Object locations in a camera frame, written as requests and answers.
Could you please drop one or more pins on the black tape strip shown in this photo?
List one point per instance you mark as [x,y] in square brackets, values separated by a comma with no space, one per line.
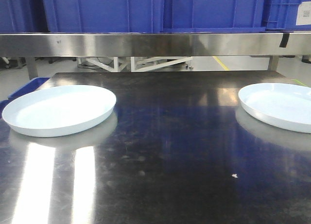
[284,40]

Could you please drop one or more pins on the blue plastic crate centre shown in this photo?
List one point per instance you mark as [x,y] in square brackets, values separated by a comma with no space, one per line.
[154,16]

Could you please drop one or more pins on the stainless steel shelf rail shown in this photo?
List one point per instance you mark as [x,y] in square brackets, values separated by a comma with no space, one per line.
[150,45]

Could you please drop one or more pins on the blue plastic crate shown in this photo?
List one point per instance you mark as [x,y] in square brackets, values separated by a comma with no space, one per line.
[22,16]
[154,16]
[280,15]

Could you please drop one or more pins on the right steel shelf leg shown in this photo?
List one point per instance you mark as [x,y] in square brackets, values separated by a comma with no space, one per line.
[273,63]

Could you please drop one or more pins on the blue bin beside table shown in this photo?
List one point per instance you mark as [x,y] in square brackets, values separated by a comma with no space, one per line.
[29,87]

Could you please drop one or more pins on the light blue plate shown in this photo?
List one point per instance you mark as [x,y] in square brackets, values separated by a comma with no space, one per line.
[59,111]
[285,106]

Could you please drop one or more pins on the blue plastic crate left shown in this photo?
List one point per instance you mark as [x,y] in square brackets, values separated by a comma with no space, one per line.
[22,16]

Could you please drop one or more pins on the steel shelf leg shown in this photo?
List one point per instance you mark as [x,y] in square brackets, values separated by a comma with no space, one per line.
[273,63]
[31,67]

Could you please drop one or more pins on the white metal frame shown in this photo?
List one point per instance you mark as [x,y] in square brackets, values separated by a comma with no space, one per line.
[132,64]

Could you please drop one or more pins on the blue plastic crate right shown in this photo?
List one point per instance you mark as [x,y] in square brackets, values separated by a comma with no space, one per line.
[280,15]

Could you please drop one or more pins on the left steel shelf leg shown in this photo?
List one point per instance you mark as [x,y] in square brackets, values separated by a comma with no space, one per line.
[31,67]

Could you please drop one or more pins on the white paper label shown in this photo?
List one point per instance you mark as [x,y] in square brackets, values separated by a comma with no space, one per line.
[304,14]

